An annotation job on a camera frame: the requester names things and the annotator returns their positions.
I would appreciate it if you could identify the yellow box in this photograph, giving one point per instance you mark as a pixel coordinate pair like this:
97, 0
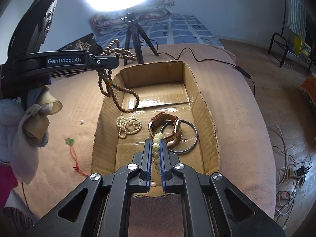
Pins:
303, 48

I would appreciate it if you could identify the striped hanging towel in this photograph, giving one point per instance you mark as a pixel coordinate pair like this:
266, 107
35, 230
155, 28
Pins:
296, 12

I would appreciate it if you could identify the black printed packet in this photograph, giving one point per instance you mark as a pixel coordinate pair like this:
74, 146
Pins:
84, 43

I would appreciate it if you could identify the white power strip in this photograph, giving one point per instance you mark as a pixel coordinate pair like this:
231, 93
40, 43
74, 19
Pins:
292, 171

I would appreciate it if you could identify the blue patterned bed sheet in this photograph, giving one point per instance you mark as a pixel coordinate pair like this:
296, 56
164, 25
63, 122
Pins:
182, 27

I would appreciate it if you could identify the green jade pendant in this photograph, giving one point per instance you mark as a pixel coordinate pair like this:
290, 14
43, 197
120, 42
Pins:
70, 142

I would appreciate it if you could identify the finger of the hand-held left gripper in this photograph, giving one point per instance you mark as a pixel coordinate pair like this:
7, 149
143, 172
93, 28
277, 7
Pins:
106, 63

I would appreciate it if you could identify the cardboard box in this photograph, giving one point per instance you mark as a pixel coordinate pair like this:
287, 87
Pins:
202, 128

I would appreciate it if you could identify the person's left hand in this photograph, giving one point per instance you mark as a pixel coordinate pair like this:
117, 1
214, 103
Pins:
22, 133

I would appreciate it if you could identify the person's striped clothing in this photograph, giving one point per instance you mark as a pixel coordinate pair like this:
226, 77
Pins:
17, 222

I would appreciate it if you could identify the silver bangle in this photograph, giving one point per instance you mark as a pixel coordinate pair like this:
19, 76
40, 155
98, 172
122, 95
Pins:
196, 134

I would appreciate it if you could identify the black tripod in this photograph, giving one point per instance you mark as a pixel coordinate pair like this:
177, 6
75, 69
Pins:
132, 29

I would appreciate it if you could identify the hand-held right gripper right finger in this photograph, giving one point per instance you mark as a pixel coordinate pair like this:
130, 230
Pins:
163, 158

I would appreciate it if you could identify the folded floral quilt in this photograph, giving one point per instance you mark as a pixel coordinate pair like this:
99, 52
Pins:
106, 21

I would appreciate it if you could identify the black metal clothes rack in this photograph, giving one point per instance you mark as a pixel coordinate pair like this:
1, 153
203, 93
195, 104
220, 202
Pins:
274, 35

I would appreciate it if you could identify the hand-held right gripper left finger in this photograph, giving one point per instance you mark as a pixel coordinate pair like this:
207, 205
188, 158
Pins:
148, 158

